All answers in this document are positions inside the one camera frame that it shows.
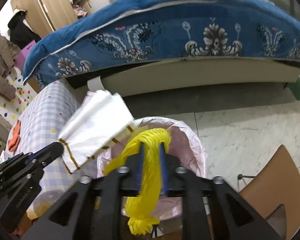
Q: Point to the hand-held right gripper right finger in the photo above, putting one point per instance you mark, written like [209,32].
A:
[197,205]

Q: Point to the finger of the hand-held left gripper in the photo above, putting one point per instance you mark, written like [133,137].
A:
[50,152]

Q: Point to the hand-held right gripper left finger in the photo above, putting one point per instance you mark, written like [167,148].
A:
[100,205]

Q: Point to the yellow stretchy noodle toy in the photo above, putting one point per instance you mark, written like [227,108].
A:
[150,180]

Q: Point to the trash bin with pink bag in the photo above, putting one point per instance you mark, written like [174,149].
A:
[187,140]

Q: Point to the checkered tablecloth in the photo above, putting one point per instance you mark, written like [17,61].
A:
[40,120]

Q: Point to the orange cloth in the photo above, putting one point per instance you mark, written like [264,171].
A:
[15,136]

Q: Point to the polka dot sheet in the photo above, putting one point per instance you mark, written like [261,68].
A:
[12,105]

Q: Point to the brown wooden chair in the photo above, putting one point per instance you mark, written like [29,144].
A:
[272,185]

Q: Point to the brown quilted jacket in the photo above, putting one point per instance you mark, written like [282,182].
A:
[0,65]

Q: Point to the purple plastic basket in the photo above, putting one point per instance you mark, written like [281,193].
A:
[23,55]

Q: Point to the black jacket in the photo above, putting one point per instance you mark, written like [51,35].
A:
[21,32]

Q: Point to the wooden wardrobe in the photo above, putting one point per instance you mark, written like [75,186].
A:
[47,2]

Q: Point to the blue patterned blanket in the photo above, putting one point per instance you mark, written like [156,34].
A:
[165,17]

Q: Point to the beige bed frame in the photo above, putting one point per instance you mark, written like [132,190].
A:
[202,73]

